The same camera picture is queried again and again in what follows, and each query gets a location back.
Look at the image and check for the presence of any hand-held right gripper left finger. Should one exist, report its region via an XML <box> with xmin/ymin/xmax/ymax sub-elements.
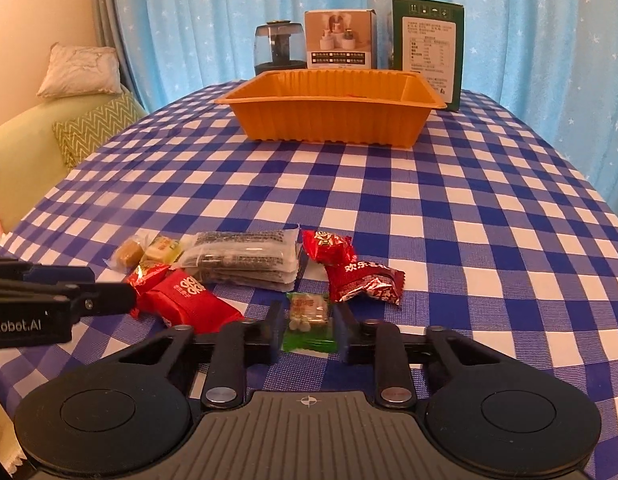
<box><xmin>102</xmin><ymin>301</ymin><xmax>286</xmax><ymax>409</ymax></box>

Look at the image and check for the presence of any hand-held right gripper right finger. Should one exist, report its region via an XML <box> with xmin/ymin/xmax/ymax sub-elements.
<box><xmin>334</xmin><ymin>302</ymin><xmax>514</xmax><ymax>409</ymax></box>

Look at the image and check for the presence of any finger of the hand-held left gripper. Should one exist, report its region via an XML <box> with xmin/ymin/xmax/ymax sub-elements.
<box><xmin>0</xmin><ymin>256</ymin><xmax>96</xmax><ymax>288</ymax></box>
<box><xmin>0</xmin><ymin>281</ymin><xmax>139</xmax><ymax>323</ymax></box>

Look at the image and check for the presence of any green candy packet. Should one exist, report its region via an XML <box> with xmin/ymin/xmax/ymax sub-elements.
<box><xmin>281</xmin><ymin>291</ymin><xmax>338</xmax><ymax>353</ymax></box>

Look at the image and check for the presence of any small red snack packet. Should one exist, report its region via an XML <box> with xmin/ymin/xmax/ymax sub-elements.
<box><xmin>125</xmin><ymin>262</ymin><xmax>170</xmax><ymax>321</ymax></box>

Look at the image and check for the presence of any large red snack packet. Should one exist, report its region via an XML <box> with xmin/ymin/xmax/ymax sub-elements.
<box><xmin>139</xmin><ymin>269</ymin><xmax>245</xmax><ymax>335</ymax></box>

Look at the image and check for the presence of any round red snack packet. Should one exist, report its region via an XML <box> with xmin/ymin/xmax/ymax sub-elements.
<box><xmin>300</xmin><ymin>229</ymin><xmax>357</xmax><ymax>266</ymax></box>

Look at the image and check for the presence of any orange ribbed plastic tray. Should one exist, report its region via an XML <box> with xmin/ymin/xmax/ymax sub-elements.
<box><xmin>214</xmin><ymin>70</ymin><xmax>447</xmax><ymax>148</ymax></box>

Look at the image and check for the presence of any brown candy in clear wrapper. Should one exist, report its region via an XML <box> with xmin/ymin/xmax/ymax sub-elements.
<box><xmin>103</xmin><ymin>235</ymin><xmax>152</xmax><ymax>273</ymax></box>

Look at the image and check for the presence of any yellow candy packet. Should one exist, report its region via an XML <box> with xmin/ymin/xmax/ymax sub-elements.
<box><xmin>139</xmin><ymin>235</ymin><xmax>185</xmax><ymax>268</ymax></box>

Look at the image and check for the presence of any pale yellow cloth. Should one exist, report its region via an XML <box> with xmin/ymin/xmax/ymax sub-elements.
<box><xmin>0</xmin><ymin>385</ymin><xmax>27</xmax><ymax>480</ymax></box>

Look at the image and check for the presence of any pale green sofa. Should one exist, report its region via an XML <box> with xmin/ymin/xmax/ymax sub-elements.
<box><xmin>0</xmin><ymin>85</ymin><xmax>147</xmax><ymax>233</ymax></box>

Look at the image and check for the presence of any green zigzag cushion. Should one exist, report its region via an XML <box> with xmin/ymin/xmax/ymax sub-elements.
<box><xmin>52</xmin><ymin>94</ymin><xmax>147</xmax><ymax>171</ymax></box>

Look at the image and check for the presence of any blue white checkered tablecloth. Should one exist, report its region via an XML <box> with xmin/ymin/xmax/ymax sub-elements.
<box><xmin>0</xmin><ymin>80</ymin><xmax>618</xmax><ymax>480</ymax></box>

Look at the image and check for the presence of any white cushion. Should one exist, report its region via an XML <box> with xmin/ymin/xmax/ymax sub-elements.
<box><xmin>36</xmin><ymin>42</ymin><xmax>122</xmax><ymax>100</ymax></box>

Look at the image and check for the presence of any grey curtain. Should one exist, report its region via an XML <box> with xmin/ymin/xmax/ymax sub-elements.
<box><xmin>89</xmin><ymin>0</ymin><xmax>150</xmax><ymax>113</ymax></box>

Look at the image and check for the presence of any small dark humidifier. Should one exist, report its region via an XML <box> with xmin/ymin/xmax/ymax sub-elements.
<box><xmin>254</xmin><ymin>21</ymin><xmax>307</xmax><ymax>72</ymax></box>

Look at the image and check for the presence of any white cardboard box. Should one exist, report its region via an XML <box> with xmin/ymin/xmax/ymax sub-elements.
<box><xmin>304</xmin><ymin>8</ymin><xmax>379</xmax><ymax>71</ymax></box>

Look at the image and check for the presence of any green cardboard box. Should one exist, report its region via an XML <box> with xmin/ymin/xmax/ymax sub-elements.
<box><xmin>389</xmin><ymin>0</ymin><xmax>466</xmax><ymax>112</ymax></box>

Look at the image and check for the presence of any blue star-print curtain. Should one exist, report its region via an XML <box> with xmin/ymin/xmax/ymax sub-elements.
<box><xmin>106</xmin><ymin>0</ymin><xmax>618</xmax><ymax>221</ymax></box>

